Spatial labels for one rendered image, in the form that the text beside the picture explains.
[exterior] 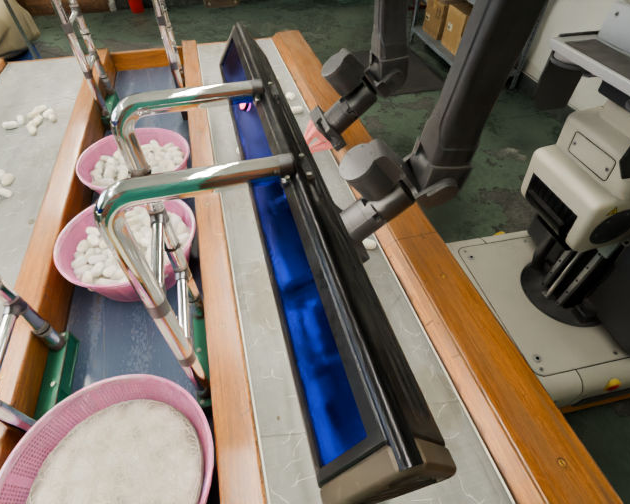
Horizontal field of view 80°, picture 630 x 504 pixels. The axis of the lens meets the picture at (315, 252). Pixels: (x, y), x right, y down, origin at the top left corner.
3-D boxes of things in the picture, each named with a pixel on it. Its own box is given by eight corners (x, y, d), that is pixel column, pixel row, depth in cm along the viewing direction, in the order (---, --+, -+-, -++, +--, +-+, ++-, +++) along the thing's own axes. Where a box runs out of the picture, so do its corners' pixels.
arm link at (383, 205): (425, 204, 56) (409, 181, 59) (405, 180, 51) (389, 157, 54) (387, 232, 58) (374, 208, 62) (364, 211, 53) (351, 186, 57)
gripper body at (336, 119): (322, 133, 77) (350, 108, 75) (310, 109, 84) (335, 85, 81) (341, 151, 82) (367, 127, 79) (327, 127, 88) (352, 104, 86)
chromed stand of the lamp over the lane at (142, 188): (291, 294, 76) (272, 68, 43) (316, 388, 63) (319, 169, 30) (196, 315, 73) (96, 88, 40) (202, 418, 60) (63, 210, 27)
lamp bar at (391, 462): (268, 67, 63) (264, 19, 57) (453, 481, 23) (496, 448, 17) (220, 73, 61) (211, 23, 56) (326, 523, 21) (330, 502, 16)
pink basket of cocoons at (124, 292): (177, 207, 94) (165, 176, 87) (225, 274, 80) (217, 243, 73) (63, 253, 84) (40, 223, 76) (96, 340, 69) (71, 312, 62)
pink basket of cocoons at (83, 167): (195, 151, 111) (186, 121, 103) (200, 209, 93) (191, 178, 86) (99, 165, 106) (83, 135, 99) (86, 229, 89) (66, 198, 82)
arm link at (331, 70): (408, 79, 74) (391, 64, 80) (377, 34, 67) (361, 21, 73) (361, 122, 78) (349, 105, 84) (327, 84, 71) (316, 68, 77)
